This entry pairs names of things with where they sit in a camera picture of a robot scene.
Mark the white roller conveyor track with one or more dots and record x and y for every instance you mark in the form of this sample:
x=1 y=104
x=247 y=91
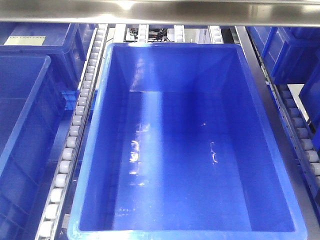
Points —
x=300 y=127
x=62 y=178

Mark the steel shelf crossbar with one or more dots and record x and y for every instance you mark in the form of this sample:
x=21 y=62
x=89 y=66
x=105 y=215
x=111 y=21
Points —
x=295 y=13

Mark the large blue plastic bin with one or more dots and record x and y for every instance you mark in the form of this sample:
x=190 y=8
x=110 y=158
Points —
x=180 y=148

